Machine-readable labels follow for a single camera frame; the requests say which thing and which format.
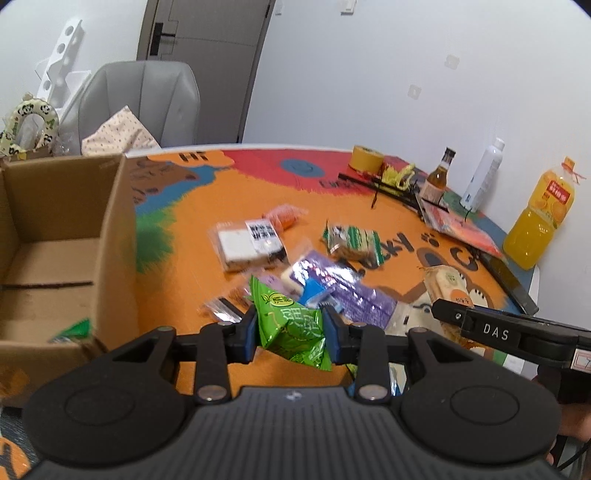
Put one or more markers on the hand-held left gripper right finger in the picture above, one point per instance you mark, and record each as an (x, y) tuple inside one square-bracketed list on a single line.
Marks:
[(329, 338)]

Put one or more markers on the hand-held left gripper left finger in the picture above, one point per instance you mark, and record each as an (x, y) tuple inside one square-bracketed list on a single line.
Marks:
[(249, 333)]

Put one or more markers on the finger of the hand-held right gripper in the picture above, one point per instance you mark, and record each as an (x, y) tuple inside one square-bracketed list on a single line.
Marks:
[(448, 314)]

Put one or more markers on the beige snack packet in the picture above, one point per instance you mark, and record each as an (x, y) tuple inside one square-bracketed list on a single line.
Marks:
[(450, 284)]

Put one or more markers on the black and white snack packet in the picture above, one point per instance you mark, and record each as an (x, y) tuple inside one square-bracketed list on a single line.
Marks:
[(240, 244)]

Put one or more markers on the brown cardboard box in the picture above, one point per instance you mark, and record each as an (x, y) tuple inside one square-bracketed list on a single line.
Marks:
[(55, 203)]

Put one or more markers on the person's right hand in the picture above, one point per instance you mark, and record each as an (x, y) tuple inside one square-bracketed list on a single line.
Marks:
[(577, 420)]

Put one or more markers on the small clear dark snack packet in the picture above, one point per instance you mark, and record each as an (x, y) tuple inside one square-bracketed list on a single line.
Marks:
[(221, 307)]

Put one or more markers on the blue snack packet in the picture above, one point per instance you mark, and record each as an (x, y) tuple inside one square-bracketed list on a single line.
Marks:
[(314, 293)]

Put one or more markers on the purple snack packet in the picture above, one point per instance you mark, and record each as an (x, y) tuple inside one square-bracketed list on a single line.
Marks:
[(364, 304), (323, 267)]

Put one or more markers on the black phone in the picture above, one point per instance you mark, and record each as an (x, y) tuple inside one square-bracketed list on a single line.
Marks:
[(508, 281)]

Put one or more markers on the green white snack packet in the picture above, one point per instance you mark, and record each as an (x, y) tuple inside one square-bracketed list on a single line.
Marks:
[(76, 330), (353, 240)]

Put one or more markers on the orange snack packet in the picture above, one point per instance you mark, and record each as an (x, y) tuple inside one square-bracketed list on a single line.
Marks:
[(284, 216)]

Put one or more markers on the orange juice bottle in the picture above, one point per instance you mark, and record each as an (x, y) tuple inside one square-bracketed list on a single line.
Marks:
[(538, 217)]

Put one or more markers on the brown glass bottle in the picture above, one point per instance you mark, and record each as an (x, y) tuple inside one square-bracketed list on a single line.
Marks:
[(436, 182)]

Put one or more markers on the white spray bottle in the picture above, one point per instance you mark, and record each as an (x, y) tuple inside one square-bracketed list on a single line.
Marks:
[(482, 175)]

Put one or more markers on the yellow mesh bundle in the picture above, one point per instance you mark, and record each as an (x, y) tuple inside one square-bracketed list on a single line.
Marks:
[(397, 175)]

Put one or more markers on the yellow tape roll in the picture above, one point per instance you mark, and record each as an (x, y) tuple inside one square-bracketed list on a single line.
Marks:
[(364, 159)]

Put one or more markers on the dotted cream cloth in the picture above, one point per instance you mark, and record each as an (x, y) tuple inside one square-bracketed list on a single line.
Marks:
[(117, 131)]

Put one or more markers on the grey padded chair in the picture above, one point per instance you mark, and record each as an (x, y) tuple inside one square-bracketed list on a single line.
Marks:
[(152, 101)]

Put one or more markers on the grey door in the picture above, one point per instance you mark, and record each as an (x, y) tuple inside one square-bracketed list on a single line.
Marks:
[(221, 55)]

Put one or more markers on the panda print neck pillow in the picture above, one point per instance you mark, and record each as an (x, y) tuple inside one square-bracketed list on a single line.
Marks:
[(44, 110)]

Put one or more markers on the white rack with holes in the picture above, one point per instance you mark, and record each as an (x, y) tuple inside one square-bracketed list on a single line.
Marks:
[(60, 50)]

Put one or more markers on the white wall switch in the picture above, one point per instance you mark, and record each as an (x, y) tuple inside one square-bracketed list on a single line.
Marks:
[(452, 61), (414, 91), (348, 4)]

